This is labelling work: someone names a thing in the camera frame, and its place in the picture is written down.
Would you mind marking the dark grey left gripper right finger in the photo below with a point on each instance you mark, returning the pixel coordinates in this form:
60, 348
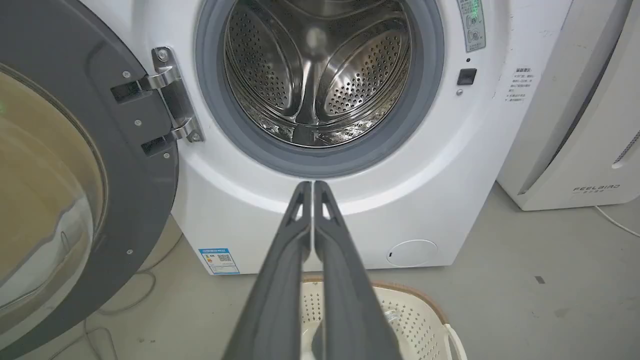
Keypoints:
350, 300

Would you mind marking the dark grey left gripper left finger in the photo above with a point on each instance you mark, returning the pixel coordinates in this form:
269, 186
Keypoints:
280, 290

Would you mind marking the grey washing machine door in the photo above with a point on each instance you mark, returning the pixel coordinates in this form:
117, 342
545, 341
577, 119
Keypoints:
65, 170

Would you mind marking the cream perforated laundry basket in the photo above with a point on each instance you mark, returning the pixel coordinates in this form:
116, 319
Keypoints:
415, 320

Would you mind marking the white front-load washing machine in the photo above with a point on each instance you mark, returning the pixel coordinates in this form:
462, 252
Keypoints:
425, 165

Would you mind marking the white air purifier appliance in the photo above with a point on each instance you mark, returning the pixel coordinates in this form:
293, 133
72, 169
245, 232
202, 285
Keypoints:
585, 110

